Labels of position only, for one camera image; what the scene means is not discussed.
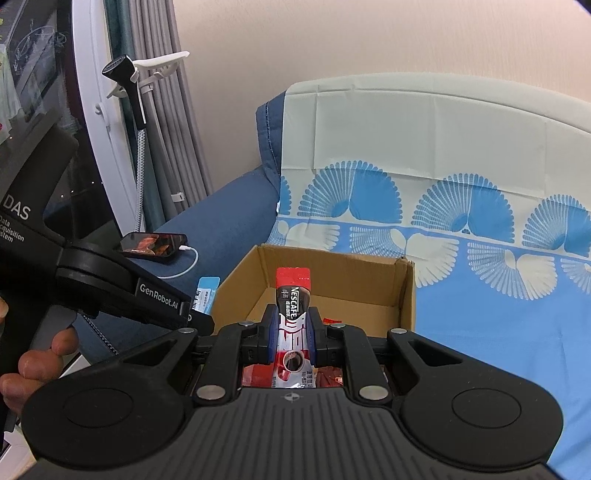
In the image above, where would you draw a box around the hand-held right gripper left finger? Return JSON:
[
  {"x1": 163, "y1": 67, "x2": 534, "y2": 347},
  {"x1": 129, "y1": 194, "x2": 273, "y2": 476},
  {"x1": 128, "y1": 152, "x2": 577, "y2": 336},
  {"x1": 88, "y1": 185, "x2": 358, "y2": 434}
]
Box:
[{"x1": 115, "y1": 304, "x2": 280, "y2": 408}]

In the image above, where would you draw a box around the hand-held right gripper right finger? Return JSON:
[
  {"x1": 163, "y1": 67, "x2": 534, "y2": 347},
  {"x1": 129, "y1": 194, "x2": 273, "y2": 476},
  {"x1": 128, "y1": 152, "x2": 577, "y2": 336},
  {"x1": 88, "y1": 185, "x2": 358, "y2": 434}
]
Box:
[{"x1": 308, "y1": 306, "x2": 468, "y2": 408}]

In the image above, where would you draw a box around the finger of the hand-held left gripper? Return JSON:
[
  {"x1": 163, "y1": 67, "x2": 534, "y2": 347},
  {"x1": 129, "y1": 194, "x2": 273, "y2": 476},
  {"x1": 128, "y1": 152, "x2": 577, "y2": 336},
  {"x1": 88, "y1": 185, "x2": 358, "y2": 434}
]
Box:
[{"x1": 178, "y1": 299, "x2": 216, "y2": 337}]

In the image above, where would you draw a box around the blue stick packet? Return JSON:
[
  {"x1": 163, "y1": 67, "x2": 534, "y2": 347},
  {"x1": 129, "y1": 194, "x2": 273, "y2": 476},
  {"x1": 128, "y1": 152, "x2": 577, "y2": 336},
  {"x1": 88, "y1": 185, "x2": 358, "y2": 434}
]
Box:
[{"x1": 191, "y1": 276, "x2": 221, "y2": 317}]

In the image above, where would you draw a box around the red snack packet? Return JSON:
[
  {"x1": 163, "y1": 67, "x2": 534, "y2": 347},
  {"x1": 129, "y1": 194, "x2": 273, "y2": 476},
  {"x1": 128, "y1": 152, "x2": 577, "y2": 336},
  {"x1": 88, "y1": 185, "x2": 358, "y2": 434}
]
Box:
[{"x1": 242, "y1": 364, "x2": 278, "y2": 390}]

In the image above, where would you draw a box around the red coffee sachet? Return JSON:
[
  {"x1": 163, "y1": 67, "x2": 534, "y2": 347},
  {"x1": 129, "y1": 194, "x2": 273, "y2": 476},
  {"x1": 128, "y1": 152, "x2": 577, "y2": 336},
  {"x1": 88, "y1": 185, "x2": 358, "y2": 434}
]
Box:
[{"x1": 270, "y1": 266, "x2": 321, "y2": 391}]

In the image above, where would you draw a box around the brown cardboard box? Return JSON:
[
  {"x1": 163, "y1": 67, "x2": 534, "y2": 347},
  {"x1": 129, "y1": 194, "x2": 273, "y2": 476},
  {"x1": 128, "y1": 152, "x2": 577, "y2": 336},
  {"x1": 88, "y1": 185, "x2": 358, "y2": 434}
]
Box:
[{"x1": 210, "y1": 244, "x2": 417, "y2": 391}]

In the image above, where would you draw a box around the person's left hand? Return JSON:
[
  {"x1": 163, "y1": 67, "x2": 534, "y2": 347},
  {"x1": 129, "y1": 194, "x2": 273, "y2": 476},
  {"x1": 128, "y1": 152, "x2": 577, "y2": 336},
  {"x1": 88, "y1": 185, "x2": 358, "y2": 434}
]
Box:
[{"x1": 0, "y1": 329, "x2": 79, "y2": 411}]

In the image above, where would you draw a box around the black smartphone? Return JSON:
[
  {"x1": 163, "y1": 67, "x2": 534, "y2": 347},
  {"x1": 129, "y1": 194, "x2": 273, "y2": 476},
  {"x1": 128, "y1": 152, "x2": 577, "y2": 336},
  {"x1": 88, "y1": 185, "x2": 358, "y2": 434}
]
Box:
[{"x1": 121, "y1": 233, "x2": 189, "y2": 258}]

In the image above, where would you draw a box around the black and white stand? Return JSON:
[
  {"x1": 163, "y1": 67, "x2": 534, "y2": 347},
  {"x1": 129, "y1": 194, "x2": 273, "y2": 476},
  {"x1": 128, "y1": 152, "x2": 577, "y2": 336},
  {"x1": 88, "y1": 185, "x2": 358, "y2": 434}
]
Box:
[{"x1": 104, "y1": 0, "x2": 168, "y2": 232}]

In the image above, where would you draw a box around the blue sofa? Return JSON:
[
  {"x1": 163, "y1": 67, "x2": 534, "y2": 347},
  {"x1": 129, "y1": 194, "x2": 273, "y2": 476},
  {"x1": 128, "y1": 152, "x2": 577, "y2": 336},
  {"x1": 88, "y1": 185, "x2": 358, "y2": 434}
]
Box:
[{"x1": 69, "y1": 90, "x2": 285, "y2": 370}]

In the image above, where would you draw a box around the blue white printed cloth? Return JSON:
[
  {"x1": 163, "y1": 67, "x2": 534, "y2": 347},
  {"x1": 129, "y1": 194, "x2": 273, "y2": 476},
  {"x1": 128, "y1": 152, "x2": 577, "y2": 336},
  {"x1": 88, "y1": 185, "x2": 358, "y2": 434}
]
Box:
[{"x1": 272, "y1": 71, "x2": 591, "y2": 472}]

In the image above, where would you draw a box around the black garment steamer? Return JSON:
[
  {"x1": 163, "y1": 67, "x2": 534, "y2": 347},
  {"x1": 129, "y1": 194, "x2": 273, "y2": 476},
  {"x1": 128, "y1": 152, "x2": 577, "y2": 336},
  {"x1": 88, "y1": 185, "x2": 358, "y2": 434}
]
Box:
[{"x1": 102, "y1": 56, "x2": 149, "y2": 234}]

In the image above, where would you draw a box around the white plastic hanger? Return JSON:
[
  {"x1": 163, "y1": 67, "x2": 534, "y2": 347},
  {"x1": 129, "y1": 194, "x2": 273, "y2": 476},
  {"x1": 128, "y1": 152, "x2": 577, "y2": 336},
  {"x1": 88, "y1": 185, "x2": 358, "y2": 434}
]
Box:
[{"x1": 106, "y1": 50, "x2": 190, "y2": 99}]

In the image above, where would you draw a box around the white charging cable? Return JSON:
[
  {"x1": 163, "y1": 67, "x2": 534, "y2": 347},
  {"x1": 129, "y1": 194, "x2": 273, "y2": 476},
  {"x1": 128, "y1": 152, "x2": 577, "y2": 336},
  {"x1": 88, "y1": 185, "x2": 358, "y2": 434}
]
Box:
[{"x1": 161, "y1": 244, "x2": 201, "y2": 280}]

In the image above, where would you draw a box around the white window frame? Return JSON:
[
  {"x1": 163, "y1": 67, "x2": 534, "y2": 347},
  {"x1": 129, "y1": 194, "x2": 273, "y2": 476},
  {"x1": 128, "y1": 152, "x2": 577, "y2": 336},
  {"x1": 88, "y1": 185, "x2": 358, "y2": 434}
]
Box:
[{"x1": 69, "y1": 0, "x2": 140, "y2": 237}]

